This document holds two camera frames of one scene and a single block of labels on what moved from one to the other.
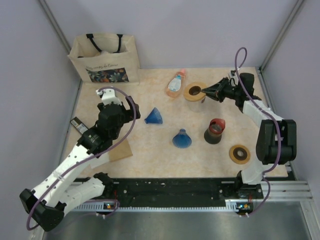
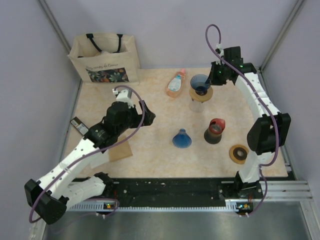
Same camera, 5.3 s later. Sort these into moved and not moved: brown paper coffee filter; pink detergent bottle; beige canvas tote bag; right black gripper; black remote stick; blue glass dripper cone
Moved: blue glass dripper cone; right black gripper
Not moved: pink detergent bottle; beige canvas tote bag; brown paper coffee filter; black remote stick
